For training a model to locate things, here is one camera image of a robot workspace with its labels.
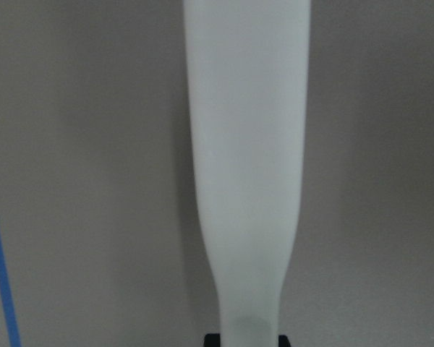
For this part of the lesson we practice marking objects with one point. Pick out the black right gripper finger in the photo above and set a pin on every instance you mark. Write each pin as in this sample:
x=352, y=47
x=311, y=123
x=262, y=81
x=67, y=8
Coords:
x=214, y=340

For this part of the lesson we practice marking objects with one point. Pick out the beige hand brush black bristles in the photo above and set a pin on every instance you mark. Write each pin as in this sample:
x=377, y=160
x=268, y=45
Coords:
x=247, y=65

